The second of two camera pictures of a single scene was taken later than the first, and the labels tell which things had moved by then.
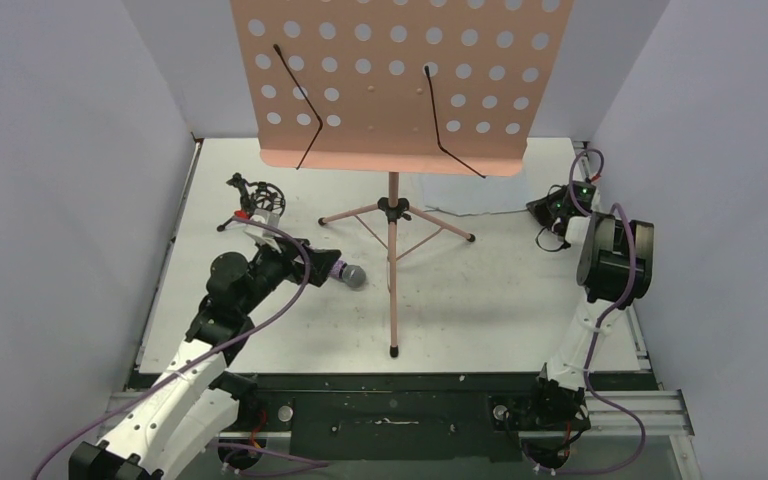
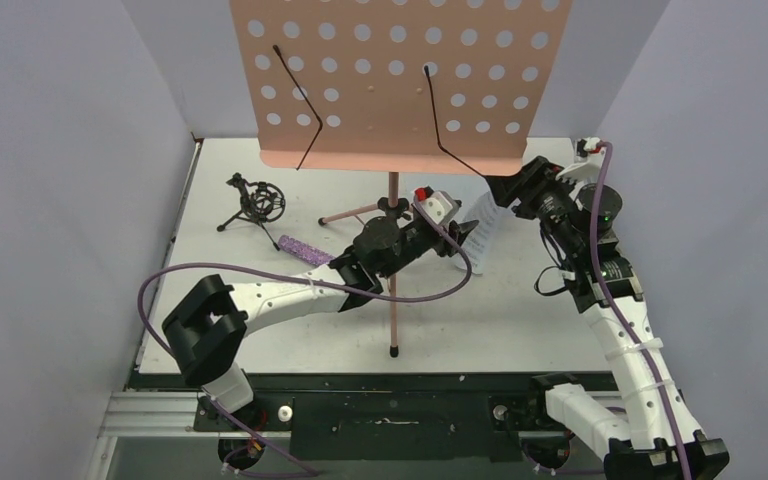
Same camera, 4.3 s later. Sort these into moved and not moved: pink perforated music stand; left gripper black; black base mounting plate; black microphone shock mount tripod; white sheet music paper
Moved: white sheet music paper; left gripper black
Not moved: black microphone shock mount tripod; black base mounting plate; pink perforated music stand
